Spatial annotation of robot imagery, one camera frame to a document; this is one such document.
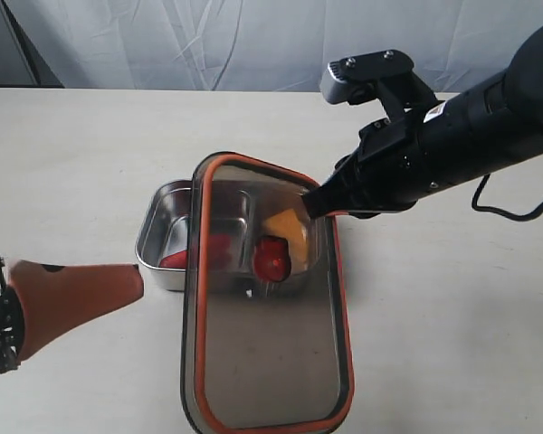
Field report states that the dark stand pole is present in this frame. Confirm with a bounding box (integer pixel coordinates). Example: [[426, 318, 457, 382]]
[[0, 0, 64, 89]]

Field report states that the grey wrinkled backdrop curtain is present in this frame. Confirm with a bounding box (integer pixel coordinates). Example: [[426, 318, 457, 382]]
[[8, 1, 543, 91]]

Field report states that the dark transparent box lid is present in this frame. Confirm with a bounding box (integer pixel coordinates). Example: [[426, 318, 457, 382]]
[[180, 152, 354, 433]]

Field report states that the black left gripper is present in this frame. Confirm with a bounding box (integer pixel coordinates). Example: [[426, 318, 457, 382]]
[[0, 256, 144, 374]]

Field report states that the yellow toy cheese wedge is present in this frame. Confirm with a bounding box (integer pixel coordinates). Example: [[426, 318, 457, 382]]
[[262, 208, 309, 273]]

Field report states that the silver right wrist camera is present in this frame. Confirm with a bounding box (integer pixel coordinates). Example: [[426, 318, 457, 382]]
[[319, 50, 414, 105]]

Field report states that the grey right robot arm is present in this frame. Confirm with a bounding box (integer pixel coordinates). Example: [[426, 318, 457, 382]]
[[303, 26, 543, 219]]

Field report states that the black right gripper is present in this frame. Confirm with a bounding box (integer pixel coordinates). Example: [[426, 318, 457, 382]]
[[302, 71, 438, 219]]

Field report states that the red toy sausage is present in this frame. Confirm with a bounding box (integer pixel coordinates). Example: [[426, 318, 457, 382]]
[[158, 233, 291, 282]]

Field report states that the stainless steel lunch box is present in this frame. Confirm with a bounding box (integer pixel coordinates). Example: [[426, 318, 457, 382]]
[[134, 179, 322, 293]]

